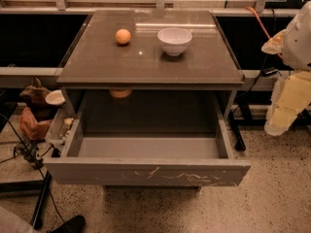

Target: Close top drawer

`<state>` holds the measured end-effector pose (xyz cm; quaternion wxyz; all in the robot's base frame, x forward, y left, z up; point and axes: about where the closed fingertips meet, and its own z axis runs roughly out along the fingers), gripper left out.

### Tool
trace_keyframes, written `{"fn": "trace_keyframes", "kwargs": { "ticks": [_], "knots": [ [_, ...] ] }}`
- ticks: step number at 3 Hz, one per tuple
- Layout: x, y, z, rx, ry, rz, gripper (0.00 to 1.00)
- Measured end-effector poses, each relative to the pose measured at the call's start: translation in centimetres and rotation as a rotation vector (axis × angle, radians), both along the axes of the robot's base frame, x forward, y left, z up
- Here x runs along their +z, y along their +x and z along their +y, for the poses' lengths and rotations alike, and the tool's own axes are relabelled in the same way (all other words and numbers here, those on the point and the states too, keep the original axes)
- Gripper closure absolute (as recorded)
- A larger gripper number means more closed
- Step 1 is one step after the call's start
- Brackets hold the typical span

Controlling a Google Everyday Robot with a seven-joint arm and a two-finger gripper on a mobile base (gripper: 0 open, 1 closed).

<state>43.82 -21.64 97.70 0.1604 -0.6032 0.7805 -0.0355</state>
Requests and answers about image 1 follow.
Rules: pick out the metal clamp with cables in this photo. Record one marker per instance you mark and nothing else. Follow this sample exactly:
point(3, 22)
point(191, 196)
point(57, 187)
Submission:
point(29, 151)

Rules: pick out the grey cabinet with glossy top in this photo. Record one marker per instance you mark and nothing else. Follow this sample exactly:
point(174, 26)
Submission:
point(99, 61)

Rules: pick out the orange fruit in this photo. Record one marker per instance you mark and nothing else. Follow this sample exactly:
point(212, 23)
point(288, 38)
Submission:
point(123, 36)

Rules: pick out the black shoe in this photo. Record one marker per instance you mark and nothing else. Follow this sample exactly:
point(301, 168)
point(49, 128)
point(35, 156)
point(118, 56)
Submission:
point(76, 224)

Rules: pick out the brown orange cloth pile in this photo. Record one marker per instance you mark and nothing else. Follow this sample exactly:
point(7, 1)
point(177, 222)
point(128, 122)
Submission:
point(37, 116)

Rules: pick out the black tripod leg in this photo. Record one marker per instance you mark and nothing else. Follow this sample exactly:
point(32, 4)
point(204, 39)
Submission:
point(36, 221)

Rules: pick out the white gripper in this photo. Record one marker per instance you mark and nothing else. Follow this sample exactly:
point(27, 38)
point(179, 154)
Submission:
point(298, 46)

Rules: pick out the clear plastic side bin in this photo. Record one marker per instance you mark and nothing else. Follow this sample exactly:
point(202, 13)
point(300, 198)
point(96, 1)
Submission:
point(59, 129)

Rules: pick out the black power adapter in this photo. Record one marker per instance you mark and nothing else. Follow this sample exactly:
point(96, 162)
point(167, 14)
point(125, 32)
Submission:
point(267, 72)

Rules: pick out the small white dish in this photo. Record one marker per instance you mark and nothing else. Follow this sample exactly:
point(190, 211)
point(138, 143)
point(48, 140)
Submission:
point(55, 98)

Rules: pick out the grey top drawer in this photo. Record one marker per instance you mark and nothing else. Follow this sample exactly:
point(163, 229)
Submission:
point(152, 138)

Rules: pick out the white bowl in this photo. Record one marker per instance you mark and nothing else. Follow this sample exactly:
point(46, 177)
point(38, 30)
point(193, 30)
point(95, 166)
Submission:
point(174, 41)

